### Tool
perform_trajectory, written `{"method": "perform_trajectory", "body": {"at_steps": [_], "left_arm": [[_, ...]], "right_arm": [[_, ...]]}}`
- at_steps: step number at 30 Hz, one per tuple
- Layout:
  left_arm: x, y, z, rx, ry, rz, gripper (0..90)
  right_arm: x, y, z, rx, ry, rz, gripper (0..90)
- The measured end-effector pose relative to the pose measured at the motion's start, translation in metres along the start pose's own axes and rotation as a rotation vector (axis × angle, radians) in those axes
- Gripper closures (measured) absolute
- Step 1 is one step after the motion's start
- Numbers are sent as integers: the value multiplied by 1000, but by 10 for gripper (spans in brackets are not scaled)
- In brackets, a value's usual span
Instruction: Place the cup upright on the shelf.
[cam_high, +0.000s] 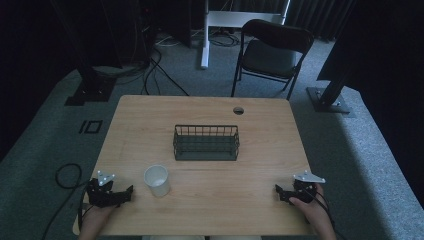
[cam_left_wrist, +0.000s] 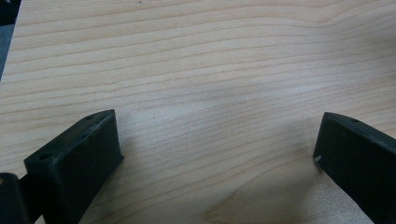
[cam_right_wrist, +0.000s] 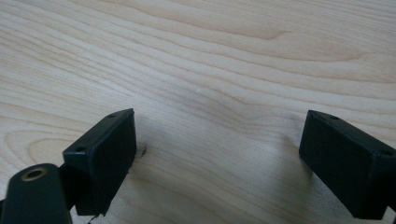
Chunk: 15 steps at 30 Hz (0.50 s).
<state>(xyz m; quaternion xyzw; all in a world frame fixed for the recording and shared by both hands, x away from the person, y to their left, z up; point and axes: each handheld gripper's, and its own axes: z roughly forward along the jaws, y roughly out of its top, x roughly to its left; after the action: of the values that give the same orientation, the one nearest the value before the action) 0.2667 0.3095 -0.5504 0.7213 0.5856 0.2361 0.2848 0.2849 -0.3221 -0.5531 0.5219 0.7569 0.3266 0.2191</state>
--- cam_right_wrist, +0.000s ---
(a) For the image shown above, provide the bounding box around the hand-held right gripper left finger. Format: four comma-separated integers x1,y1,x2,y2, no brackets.
58,107,137,217

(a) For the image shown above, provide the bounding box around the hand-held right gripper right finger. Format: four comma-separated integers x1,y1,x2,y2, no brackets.
298,109,396,220

